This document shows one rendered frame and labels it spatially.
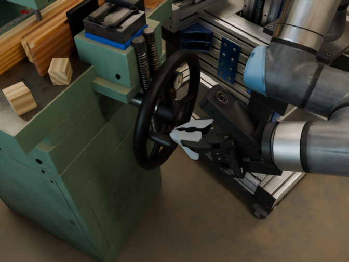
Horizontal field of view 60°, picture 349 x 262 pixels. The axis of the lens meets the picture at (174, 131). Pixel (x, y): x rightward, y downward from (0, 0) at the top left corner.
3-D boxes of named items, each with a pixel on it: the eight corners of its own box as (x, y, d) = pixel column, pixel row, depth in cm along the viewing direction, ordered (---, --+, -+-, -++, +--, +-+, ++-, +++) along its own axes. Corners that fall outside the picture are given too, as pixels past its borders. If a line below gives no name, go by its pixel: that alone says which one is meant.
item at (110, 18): (124, 50, 61) (121, 25, 57) (81, 36, 64) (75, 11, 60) (157, 20, 68) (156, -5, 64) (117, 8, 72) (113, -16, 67)
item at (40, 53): (43, 77, 65) (32, 52, 60) (39, 75, 65) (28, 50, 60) (109, 24, 78) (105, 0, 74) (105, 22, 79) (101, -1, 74)
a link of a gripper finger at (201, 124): (180, 151, 62) (219, 154, 56) (168, 128, 59) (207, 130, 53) (187, 141, 64) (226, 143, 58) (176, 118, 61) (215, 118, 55)
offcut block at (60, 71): (57, 71, 66) (52, 57, 63) (72, 71, 66) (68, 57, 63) (53, 85, 63) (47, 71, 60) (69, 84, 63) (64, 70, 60)
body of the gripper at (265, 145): (213, 175, 55) (278, 185, 47) (195, 140, 51) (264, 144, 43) (230, 147, 59) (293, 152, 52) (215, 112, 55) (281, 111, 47)
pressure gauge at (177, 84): (174, 98, 102) (174, 79, 96) (164, 94, 103) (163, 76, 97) (183, 87, 106) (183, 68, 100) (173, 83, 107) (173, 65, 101)
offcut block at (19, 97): (29, 96, 61) (21, 80, 58) (38, 106, 59) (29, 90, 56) (11, 105, 59) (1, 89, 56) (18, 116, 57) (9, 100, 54)
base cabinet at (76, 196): (109, 270, 125) (59, 179, 71) (7, 209, 142) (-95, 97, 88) (163, 185, 150) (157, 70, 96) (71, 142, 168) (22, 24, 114)
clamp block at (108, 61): (130, 90, 67) (125, 55, 60) (81, 71, 71) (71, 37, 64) (163, 54, 75) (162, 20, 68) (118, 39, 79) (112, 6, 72)
